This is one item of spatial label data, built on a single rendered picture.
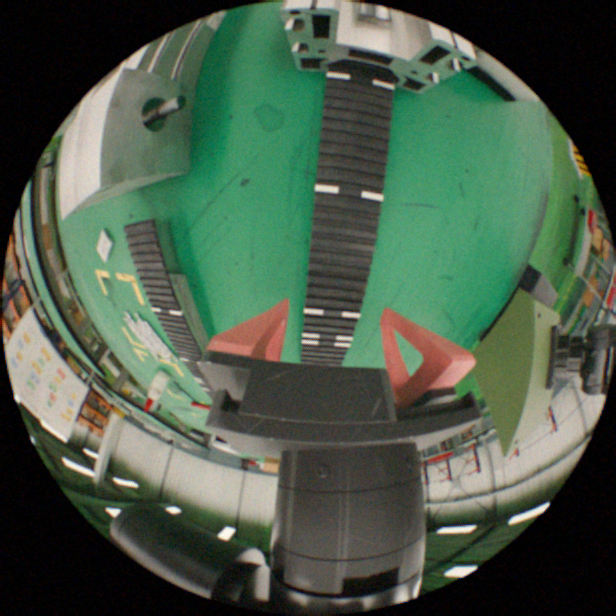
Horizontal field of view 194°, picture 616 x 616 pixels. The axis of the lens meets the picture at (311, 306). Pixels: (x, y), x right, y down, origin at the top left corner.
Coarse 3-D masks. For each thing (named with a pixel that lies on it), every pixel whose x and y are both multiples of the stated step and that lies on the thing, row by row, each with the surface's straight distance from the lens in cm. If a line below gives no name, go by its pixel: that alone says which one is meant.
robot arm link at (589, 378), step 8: (584, 344) 48; (584, 352) 46; (592, 352) 41; (600, 352) 42; (608, 352) 44; (584, 360) 50; (592, 360) 43; (600, 360) 43; (608, 360) 44; (584, 368) 45; (592, 368) 43; (600, 368) 43; (608, 368) 45; (584, 376) 45; (592, 376) 43; (600, 376) 44; (592, 384) 44
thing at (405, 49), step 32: (288, 0) 14; (320, 0) 14; (288, 32) 15; (320, 32) 16; (352, 32) 17; (384, 32) 18; (416, 32) 17; (448, 32) 15; (320, 64) 18; (384, 64) 17; (416, 64) 16; (448, 64) 16
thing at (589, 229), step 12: (588, 204) 309; (588, 216) 306; (600, 216) 306; (588, 228) 318; (588, 240) 331; (588, 252) 351; (564, 264) 303; (612, 276) 290; (612, 288) 294; (600, 300) 290; (612, 300) 292
